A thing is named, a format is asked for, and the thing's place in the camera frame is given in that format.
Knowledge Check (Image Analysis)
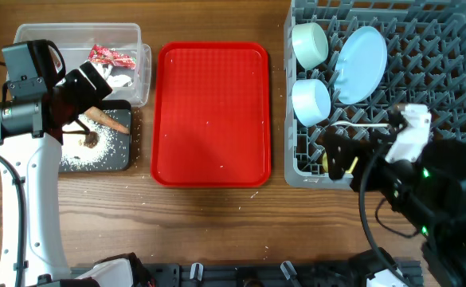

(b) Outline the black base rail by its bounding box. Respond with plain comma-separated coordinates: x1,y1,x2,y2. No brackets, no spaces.
144,259,425,287

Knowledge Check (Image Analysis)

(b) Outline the red serving tray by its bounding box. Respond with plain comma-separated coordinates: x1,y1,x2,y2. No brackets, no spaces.
151,41,272,188

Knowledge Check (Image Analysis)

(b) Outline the pile of white rice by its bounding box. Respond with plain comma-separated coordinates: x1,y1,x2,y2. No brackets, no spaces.
60,115,117,171

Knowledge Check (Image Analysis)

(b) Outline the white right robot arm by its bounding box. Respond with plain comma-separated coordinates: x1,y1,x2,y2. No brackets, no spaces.
323,132,466,286

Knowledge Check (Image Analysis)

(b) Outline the red snack wrapper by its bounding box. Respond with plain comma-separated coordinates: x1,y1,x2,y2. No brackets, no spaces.
88,45,136,69

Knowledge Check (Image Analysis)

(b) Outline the mint green bowl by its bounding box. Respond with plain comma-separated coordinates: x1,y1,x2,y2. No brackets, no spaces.
292,22,328,69

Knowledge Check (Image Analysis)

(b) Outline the clear plastic waste bin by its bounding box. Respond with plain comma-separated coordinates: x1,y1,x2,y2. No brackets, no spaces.
14,22,151,107

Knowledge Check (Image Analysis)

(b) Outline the grey dishwasher rack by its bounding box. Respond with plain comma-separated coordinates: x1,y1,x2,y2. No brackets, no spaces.
284,0,466,190

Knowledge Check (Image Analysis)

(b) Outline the white tissue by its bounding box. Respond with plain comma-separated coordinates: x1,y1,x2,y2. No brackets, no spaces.
93,63,133,88

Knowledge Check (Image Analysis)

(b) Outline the yellow plastic cup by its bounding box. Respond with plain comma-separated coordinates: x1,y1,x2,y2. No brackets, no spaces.
322,152,329,173

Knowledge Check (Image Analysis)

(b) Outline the light blue plate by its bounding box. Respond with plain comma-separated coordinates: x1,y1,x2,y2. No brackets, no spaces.
334,26,388,104

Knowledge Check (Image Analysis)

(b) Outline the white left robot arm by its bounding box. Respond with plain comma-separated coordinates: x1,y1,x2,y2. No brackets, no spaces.
0,62,149,286

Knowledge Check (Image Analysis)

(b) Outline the white plastic spoon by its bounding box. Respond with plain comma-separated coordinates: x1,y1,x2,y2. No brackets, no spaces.
330,120,390,128

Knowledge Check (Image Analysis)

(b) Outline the light blue bowl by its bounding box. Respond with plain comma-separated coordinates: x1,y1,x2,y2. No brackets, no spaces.
292,79,331,127

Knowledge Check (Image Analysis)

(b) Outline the brown food scrap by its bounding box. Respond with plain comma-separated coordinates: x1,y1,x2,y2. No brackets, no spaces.
79,132,100,148

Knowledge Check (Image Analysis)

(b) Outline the black tray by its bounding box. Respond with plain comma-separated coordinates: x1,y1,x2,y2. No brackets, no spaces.
57,99,133,173

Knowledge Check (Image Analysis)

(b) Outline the orange carrot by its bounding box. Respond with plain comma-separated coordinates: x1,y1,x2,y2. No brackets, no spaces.
84,107,130,134

